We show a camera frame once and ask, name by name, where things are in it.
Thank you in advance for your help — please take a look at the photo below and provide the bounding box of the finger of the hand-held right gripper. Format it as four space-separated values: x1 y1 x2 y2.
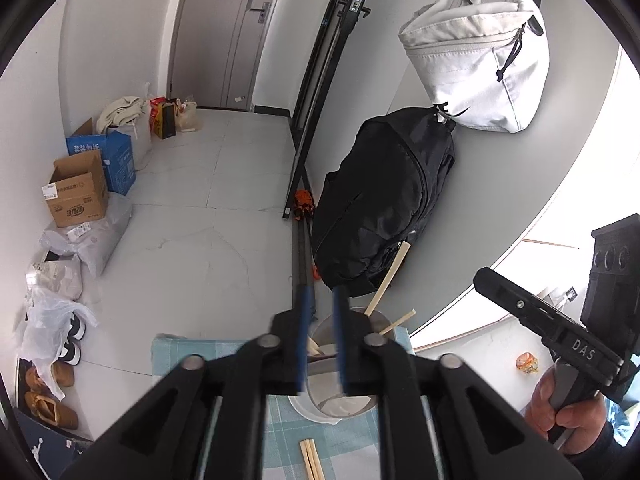
473 267 566 336

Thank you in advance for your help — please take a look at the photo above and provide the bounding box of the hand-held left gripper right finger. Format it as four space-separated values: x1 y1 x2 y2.
332 287 583 480

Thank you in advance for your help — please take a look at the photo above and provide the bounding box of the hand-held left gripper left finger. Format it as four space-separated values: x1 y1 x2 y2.
60 285 318 480

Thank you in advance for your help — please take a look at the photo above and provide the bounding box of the white grey utensil holder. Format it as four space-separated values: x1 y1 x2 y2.
290 307 416 423

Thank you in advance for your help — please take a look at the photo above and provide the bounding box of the white shoulder bag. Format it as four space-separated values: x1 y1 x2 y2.
398 0 551 133

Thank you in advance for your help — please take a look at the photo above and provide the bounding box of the person's right forearm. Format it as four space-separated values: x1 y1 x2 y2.
565 410 640 480

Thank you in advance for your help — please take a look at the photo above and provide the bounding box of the person's right hand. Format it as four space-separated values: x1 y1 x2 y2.
524 362 608 456

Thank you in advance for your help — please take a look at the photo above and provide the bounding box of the teal checked tablecloth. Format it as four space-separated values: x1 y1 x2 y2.
150 332 416 480

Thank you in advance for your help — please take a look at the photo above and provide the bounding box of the black backpack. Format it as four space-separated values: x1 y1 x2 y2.
311 106 457 297

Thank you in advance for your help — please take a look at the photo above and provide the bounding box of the black white sneaker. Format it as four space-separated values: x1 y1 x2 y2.
56 342 84 365
67 310 89 341

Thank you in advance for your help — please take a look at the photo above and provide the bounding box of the white plastic bag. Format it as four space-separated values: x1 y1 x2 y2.
40 192 133 278

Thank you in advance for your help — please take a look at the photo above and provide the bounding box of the brown suede shoe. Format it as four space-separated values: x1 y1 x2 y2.
25 360 76 391
25 390 80 431

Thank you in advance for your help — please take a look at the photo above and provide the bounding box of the white shopping bag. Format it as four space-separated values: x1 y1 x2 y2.
131 110 153 161

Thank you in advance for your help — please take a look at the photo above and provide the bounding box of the dark yellow box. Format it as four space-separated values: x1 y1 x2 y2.
154 100 178 140

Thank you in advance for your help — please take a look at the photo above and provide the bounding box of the white parcel bag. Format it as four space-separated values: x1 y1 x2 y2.
26 255 83 301

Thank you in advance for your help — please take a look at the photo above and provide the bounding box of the blue cardboard box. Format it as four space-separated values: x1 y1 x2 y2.
66 117 137 196

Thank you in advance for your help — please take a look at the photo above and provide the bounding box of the clear plastic bag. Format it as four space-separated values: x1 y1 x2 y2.
15 285 98 401

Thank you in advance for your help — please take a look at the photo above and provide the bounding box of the brown cardboard box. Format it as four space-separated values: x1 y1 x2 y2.
41 150 110 228

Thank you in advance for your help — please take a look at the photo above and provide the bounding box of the black metal rack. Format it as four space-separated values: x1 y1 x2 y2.
282 0 373 311

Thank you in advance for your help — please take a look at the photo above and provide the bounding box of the dark blue shoebox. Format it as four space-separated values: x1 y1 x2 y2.
12 407 96 478

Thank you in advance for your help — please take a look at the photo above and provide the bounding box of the beige tote bag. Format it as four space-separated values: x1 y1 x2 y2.
96 96 151 133

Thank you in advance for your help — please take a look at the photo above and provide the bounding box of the grey door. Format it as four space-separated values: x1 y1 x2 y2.
167 0 293 111

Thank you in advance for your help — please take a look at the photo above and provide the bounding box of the wooden window frame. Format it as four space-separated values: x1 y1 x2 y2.
520 237 586 251

